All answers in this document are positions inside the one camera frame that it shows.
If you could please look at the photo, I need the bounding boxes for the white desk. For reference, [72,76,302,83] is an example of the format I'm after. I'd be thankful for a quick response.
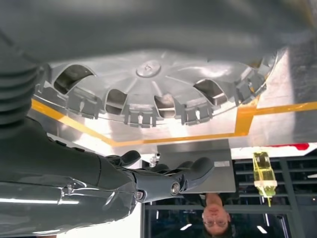
[141,143,317,162]

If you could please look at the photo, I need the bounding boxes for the yellow transparent bottle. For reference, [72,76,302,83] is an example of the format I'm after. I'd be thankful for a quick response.
[252,151,278,208]

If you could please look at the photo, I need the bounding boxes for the red cloth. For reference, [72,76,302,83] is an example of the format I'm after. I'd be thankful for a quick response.
[270,143,310,151]

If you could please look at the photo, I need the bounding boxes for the grey laptop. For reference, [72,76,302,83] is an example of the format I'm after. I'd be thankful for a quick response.
[157,139,236,194]

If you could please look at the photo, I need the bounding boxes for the person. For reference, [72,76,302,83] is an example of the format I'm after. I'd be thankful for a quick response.
[202,193,235,238]

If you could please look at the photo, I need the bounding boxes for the small clear bottle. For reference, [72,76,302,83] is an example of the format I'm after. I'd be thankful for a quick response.
[149,152,161,168]

